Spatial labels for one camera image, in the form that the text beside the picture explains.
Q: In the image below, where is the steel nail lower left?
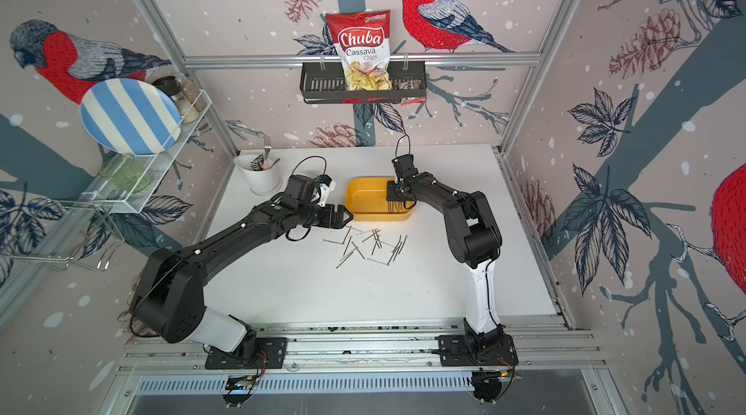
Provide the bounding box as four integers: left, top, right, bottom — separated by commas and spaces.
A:
335, 252, 354, 269

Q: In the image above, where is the blue white striped plate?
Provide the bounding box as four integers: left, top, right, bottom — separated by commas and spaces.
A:
81, 79, 182, 156

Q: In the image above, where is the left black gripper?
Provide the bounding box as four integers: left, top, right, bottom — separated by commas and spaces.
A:
297, 203, 356, 228

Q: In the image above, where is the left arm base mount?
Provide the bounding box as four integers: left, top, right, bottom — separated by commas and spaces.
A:
204, 329, 289, 408

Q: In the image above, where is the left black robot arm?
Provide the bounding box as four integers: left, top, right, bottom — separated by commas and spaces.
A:
130, 175, 354, 353

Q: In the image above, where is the black wire wall basket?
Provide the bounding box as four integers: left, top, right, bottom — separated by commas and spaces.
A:
299, 61, 427, 104

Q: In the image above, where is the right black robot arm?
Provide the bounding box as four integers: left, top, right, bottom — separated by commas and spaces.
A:
386, 154, 502, 337

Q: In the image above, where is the yellow plastic storage box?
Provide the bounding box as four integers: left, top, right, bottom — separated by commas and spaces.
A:
345, 177, 414, 222

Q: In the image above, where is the red Chuba chips bag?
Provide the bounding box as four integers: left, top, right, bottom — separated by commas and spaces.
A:
326, 10, 392, 92

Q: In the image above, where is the black lid spice jar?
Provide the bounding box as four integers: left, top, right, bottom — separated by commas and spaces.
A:
153, 76, 199, 125

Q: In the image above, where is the white utensil holder cup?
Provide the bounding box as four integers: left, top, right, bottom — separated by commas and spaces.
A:
233, 152, 282, 195

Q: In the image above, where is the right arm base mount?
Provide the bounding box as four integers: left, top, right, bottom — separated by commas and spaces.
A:
433, 322, 519, 403

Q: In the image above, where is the green glass bowl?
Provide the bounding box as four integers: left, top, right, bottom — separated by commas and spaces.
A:
99, 154, 152, 194

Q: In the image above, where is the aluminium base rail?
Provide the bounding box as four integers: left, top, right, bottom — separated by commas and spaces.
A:
115, 325, 606, 406

